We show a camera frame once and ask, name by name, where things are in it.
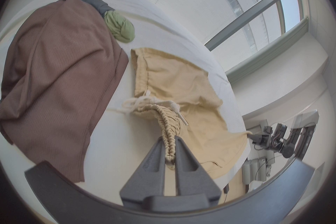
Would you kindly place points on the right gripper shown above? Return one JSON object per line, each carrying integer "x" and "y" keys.
{"x": 261, "y": 140}

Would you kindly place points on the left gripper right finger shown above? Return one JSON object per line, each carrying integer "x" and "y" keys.
{"x": 191, "y": 178}

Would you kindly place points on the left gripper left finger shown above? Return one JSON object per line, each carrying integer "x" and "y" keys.
{"x": 149, "y": 178}

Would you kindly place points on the tan shorts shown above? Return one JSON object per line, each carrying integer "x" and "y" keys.
{"x": 189, "y": 86}

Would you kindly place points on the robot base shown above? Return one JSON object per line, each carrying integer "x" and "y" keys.
{"x": 252, "y": 170}

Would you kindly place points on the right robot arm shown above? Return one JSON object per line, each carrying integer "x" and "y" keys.
{"x": 301, "y": 136}

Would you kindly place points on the bed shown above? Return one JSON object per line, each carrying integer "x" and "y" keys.
{"x": 126, "y": 139}

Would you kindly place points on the brown garment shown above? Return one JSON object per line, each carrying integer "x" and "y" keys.
{"x": 57, "y": 73}

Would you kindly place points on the window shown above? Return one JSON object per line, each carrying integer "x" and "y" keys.
{"x": 210, "y": 2}

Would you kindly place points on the green garment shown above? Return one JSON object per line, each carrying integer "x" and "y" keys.
{"x": 120, "y": 26}

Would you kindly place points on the black garment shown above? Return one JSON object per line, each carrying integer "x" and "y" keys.
{"x": 97, "y": 3}

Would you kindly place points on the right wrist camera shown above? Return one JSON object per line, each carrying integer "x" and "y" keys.
{"x": 267, "y": 129}

